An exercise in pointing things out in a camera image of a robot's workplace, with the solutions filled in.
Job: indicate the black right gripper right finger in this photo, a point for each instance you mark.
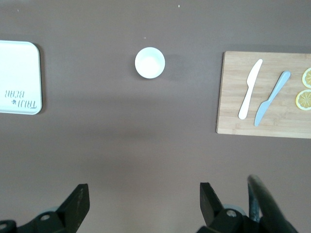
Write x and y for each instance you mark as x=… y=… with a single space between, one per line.
x=210 y=204

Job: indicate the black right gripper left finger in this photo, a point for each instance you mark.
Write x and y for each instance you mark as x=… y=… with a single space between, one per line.
x=77 y=201

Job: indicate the white plastic cup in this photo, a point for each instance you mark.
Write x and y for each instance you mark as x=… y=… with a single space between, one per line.
x=150 y=63

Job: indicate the brown table cover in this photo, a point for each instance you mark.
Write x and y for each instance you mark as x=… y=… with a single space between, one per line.
x=145 y=145

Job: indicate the bamboo cutting board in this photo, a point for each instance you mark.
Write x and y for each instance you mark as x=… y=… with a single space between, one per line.
x=230 y=97

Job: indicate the grey plastic knife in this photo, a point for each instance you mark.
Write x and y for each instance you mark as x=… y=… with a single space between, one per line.
x=272 y=97

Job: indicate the white plastic knife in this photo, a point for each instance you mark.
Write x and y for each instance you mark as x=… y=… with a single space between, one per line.
x=250 y=85

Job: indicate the yellow lemon slice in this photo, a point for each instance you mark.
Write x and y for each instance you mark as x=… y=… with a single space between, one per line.
x=303 y=100
x=307 y=77

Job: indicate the cream tray with bear print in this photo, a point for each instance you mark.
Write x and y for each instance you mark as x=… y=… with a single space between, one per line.
x=19 y=72

